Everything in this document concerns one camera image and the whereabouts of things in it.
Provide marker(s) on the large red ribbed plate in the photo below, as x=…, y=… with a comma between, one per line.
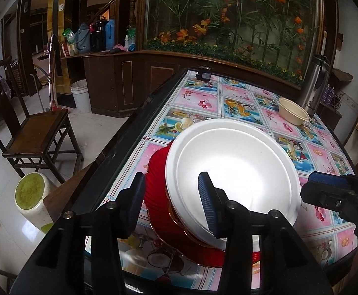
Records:
x=156, y=184

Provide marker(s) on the printed fruit tablecloth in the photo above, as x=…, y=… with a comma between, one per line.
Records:
x=228, y=104

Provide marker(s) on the white foam bowl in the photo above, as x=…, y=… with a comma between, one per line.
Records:
x=234, y=159

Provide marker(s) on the green spray bottle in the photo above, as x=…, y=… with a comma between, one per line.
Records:
x=131, y=40

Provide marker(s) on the green packet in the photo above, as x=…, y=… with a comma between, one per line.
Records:
x=69, y=37

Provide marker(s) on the white stool with green top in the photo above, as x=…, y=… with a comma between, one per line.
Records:
x=31, y=193

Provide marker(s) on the pink cloth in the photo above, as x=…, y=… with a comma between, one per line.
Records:
x=117, y=49

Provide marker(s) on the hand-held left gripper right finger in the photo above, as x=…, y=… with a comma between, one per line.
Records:
x=208, y=206

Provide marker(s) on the white bucket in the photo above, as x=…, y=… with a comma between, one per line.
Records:
x=81, y=96

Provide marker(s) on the cream plastic bowl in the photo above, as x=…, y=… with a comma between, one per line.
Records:
x=292, y=110

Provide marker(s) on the small wooden cabinet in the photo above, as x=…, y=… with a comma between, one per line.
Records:
x=329, y=116

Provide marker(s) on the golden door frame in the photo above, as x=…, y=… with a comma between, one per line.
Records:
x=57, y=21

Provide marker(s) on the black thermos jug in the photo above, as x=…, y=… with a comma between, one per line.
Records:
x=97, y=37

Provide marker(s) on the dark wooden table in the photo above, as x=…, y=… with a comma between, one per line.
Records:
x=120, y=138

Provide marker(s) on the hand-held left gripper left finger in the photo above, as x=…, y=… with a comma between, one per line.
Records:
x=134, y=202

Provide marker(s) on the stainless steel thermos jug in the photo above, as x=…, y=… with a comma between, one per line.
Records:
x=312, y=89

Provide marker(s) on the purple bottles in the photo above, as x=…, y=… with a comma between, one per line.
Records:
x=329, y=93

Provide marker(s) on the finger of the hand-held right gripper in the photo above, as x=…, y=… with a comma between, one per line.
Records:
x=326, y=181

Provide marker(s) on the blue thermos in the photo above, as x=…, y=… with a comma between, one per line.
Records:
x=110, y=35

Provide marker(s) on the dark wooden chair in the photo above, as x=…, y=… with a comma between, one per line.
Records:
x=37, y=129

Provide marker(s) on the small red gold-rimmed plate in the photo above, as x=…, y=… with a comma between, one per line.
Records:
x=179, y=226

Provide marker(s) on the small black jar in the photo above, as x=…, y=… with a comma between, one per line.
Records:
x=204, y=73

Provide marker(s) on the artificial flower display cabinet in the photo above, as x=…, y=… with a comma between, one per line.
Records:
x=228, y=15

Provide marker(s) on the mop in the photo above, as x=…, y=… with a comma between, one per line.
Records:
x=52, y=76

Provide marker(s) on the grey thermos jug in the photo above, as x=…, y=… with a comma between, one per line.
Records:
x=82, y=38

